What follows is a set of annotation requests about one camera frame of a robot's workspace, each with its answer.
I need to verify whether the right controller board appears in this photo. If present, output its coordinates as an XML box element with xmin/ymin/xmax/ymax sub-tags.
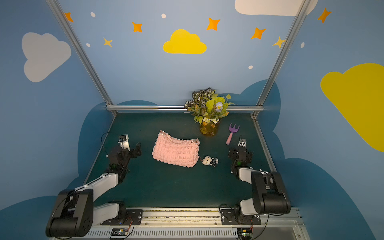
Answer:
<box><xmin>237</xmin><ymin>229</ymin><xmax>253</xmax><ymax>240</ymax></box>

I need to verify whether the controller board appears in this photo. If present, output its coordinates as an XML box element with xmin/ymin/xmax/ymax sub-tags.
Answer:
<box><xmin>111</xmin><ymin>229</ymin><xmax>128</xmax><ymax>237</ymax></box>
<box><xmin>237</xmin><ymin>229</ymin><xmax>253</xmax><ymax>240</ymax></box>

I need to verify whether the pink puffy bag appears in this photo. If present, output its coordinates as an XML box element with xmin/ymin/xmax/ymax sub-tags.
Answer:
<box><xmin>152</xmin><ymin>130</ymin><xmax>200</xmax><ymax>168</ymax></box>

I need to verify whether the left frame post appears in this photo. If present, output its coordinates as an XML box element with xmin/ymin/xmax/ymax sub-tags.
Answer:
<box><xmin>46</xmin><ymin>0</ymin><xmax>113</xmax><ymax>107</ymax></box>

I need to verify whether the aluminium front rail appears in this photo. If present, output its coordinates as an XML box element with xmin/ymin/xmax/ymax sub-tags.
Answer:
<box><xmin>80</xmin><ymin>206</ymin><xmax>310</xmax><ymax>240</ymax></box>

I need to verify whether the white plush keychain decoration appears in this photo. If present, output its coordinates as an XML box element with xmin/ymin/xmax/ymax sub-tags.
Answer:
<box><xmin>201</xmin><ymin>156</ymin><xmax>219</xmax><ymax>168</ymax></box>

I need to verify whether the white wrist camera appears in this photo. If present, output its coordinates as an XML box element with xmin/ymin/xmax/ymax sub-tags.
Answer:
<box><xmin>119</xmin><ymin>135</ymin><xmax>131</xmax><ymax>151</ymax></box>
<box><xmin>238</xmin><ymin>138</ymin><xmax>247</xmax><ymax>148</ymax></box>

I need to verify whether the potted artificial plant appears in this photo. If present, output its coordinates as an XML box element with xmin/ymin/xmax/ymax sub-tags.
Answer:
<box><xmin>184</xmin><ymin>88</ymin><xmax>233</xmax><ymax>137</ymax></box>

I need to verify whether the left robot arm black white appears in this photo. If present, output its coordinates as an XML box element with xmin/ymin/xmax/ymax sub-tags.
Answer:
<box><xmin>46</xmin><ymin>143</ymin><xmax>142</xmax><ymax>240</ymax></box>

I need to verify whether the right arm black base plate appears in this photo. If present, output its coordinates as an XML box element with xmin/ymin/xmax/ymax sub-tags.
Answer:
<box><xmin>219</xmin><ymin>209</ymin><xmax>262</xmax><ymax>226</ymax></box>

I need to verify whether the back frame bar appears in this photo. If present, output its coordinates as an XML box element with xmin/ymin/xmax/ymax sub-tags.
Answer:
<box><xmin>107</xmin><ymin>105</ymin><xmax>264</xmax><ymax>112</ymax></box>

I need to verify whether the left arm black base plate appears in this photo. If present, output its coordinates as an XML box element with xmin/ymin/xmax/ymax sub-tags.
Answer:
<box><xmin>101</xmin><ymin>209</ymin><xmax>143</xmax><ymax>226</ymax></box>

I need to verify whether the left controller board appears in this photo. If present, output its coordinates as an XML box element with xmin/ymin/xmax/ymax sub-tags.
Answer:
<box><xmin>111</xmin><ymin>229</ymin><xmax>128</xmax><ymax>237</ymax></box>

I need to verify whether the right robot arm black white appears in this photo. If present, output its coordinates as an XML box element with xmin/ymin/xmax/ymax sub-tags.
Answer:
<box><xmin>229</xmin><ymin>146</ymin><xmax>291</xmax><ymax>216</ymax></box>

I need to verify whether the purple toy garden fork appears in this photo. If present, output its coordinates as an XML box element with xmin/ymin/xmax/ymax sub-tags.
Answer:
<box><xmin>226</xmin><ymin>123</ymin><xmax>240</xmax><ymax>145</ymax></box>

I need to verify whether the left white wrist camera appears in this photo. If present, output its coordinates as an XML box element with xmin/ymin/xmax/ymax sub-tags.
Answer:
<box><xmin>119</xmin><ymin>135</ymin><xmax>131</xmax><ymax>151</ymax></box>

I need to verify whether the frame post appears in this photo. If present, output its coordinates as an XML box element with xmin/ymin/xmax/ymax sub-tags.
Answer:
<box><xmin>252</xmin><ymin>0</ymin><xmax>312</xmax><ymax>120</ymax></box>
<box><xmin>46</xmin><ymin>0</ymin><xmax>113</xmax><ymax>107</ymax></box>

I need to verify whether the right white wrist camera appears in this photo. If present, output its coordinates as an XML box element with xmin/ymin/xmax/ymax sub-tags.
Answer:
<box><xmin>238</xmin><ymin>138</ymin><xmax>247</xmax><ymax>148</ymax></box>

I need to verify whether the right frame post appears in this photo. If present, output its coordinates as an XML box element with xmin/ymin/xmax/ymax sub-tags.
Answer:
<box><xmin>252</xmin><ymin>0</ymin><xmax>312</xmax><ymax>120</ymax></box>

